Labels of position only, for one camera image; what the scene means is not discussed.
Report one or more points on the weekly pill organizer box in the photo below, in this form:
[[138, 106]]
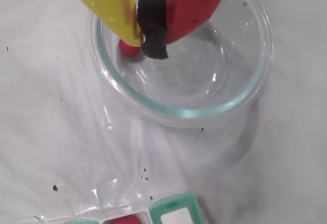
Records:
[[190, 203]]

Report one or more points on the white tablecloth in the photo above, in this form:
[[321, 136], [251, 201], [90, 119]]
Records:
[[51, 106]]

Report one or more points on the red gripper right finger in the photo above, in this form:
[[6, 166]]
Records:
[[196, 4]]

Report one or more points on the red round pill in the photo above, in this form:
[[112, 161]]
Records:
[[126, 220], [127, 50]]

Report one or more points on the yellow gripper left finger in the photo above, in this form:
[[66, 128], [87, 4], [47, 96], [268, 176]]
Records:
[[107, 4]]

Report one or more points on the clear glass bowl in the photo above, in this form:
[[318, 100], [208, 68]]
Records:
[[184, 112]]

